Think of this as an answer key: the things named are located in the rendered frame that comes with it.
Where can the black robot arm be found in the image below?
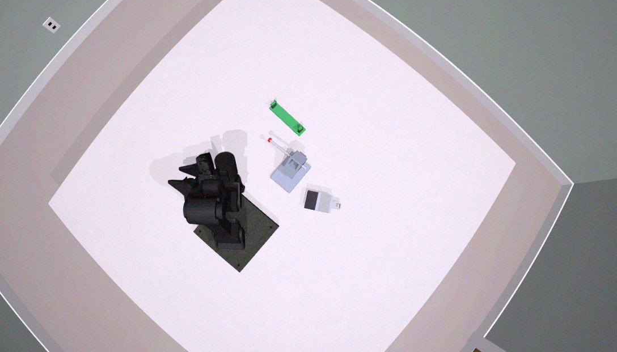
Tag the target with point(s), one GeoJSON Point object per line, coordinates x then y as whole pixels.
{"type": "Point", "coordinates": [208, 203]}

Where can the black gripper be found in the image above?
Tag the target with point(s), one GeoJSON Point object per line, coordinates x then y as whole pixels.
{"type": "Point", "coordinates": [189, 184]}

